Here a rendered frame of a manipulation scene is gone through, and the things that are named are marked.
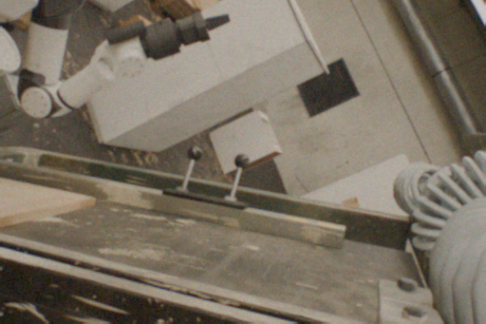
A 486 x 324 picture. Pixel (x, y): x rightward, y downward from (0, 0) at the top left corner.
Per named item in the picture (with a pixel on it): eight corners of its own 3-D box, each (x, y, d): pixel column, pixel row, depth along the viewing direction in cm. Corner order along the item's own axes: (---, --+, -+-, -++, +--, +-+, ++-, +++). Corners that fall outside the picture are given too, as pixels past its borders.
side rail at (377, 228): (49, 185, 152) (53, 152, 151) (401, 257, 123) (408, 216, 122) (37, 186, 146) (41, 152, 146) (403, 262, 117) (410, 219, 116)
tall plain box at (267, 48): (135, 100, 449) (301, 12, 405) (155, 157, 436) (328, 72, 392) (74, 78, 364) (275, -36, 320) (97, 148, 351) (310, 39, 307)
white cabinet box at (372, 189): (229, 230, 532) (403, 157, 480) (248, 279, 520) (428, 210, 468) (209, 235, 475) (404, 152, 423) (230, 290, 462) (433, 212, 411)
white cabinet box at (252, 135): (220, 137, 656) (267, 115, 638) (235, 175, 644) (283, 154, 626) (208, 133, 614) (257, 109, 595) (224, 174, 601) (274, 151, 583)
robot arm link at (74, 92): (98, 90, 113) (44, 132, 119) (114, 82, 123) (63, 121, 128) (70, 53, 111) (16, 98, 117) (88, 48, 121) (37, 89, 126)
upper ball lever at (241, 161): (222, 207, 108) (237, 157, 114) (238, 210, 107) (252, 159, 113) (219, 200, 105) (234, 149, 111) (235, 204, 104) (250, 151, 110)
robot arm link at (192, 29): (209, 38, 123) (166, 52, 123) (197, 2, 118) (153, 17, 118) (214, 50, 112) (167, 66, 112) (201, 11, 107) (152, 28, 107)
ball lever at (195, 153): (175, 198, 112) (192, 149, 117) (190, 200, 111) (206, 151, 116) (170, 191, 108) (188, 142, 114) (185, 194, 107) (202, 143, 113)
